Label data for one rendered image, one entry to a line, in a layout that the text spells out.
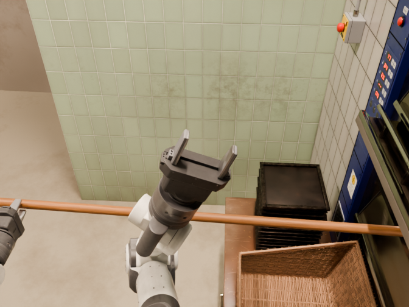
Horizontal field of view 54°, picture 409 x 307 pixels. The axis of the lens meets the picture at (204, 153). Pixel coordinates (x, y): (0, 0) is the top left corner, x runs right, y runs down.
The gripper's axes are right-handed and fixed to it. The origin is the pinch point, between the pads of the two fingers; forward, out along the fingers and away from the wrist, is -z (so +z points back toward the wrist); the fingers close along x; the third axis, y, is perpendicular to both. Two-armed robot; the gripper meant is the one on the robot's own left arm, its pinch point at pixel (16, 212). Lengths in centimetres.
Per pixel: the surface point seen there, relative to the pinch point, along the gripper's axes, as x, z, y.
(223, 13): -21, -120, 60
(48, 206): -0.6, -2.7, 9.3
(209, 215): -1, -2, 61
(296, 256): 45, -24, 96
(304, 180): 30, -54, 100
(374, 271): 24, -4, 117
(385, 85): -26, -43, 118
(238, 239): 61, -44, 72
